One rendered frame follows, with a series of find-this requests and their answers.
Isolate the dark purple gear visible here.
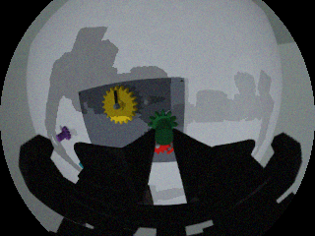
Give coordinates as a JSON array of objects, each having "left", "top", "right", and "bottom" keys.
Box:
[{"left": 55, "top": 126, "right": 71, "bottom": 142}]

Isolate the yellow gear with black stripe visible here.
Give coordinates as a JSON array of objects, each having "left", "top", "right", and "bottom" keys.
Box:
[{"left": 102, "top": 86, "right": 138, "bottom": 125}]

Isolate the red gear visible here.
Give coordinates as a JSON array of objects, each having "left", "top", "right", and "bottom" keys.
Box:
[{"left": 154, "top": 143, "right": 172, "bottom": 153}]

